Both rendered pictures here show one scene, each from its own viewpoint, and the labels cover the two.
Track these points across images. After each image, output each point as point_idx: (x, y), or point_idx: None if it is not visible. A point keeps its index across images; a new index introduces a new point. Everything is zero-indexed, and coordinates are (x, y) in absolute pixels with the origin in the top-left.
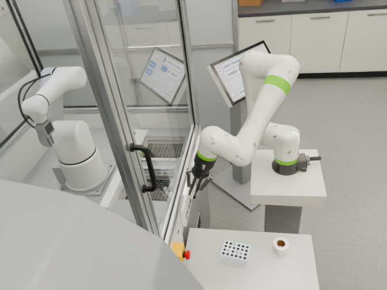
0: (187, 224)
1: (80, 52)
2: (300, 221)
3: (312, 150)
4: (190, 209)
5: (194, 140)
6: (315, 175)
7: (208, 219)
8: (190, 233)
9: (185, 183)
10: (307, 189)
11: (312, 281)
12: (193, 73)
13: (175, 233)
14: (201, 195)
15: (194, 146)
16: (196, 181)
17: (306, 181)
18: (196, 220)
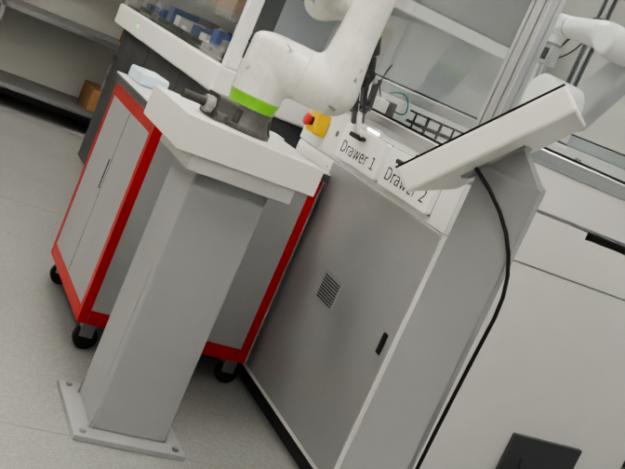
0: (338, 186)
1: None
2: (144, 232)
3: (199, 117)
4: (352, 193)
5: (431, 142)
6: (179, 100)
7: (324, 443)
8: (324, 170)
9: (377, 125)
10: (188, 100)
11: (148, 96)
12: (523, 43)
13: (337, 123)
14: (364, 290)
15: (423, 150)
16: (381, 214)
17: (194, 104)
18: (337, 259)
